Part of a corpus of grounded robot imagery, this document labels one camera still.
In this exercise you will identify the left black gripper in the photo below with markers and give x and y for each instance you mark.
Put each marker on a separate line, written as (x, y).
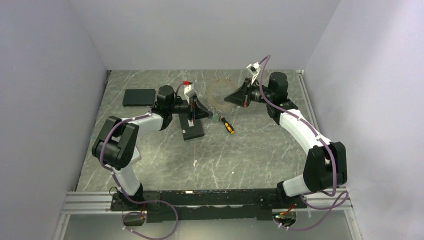
(197, 110)

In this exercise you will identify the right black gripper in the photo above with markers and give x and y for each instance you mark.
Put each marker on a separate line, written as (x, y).
(242, 95)

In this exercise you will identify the green key tag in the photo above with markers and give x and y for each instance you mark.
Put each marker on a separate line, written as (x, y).
(216, 117)

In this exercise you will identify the large grey key ring disc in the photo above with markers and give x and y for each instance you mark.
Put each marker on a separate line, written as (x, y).
(216, 91)

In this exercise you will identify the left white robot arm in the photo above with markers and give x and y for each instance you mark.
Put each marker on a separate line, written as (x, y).
(116, 142)

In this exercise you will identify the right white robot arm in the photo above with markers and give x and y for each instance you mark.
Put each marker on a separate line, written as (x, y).
(325, 166)

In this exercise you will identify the yellow black screwdriver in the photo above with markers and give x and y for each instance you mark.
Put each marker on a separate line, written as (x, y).
(227, 125)

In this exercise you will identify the black flat pad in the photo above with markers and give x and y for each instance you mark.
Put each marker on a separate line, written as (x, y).
(139, 97)

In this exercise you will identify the grey rectangular box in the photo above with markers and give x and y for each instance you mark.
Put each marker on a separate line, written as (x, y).
(135, 156)

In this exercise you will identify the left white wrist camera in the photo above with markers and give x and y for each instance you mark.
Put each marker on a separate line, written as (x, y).
(189, 90)

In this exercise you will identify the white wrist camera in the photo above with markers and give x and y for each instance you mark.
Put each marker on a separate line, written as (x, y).
(254, 69)
(189, 90)

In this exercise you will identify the black network switch box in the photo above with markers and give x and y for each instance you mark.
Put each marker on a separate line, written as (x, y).
(191, 132)

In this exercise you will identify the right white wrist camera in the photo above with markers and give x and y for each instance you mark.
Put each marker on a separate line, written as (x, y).
(254, 69)

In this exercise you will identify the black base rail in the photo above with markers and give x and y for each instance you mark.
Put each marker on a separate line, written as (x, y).
(219, 204)

